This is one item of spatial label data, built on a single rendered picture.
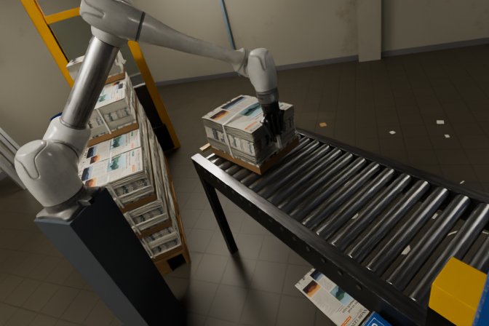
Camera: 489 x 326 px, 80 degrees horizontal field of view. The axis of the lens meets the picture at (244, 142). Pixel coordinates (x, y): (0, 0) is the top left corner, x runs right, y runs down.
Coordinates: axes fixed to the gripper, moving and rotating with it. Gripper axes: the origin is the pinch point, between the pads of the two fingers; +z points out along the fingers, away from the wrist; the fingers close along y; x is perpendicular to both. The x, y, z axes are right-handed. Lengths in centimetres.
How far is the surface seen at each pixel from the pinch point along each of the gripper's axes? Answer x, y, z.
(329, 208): 34.4, 8.6, 13.5
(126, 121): -115, 38, 2
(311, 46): -235, -276, 62
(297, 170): 8.7, -0.9, 13.7
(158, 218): -60, 55, 46
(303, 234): 35.7, 24.2, 13.0
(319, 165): 14.6, -8.9, 13.3
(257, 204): 11.7, 25.1, 13.0
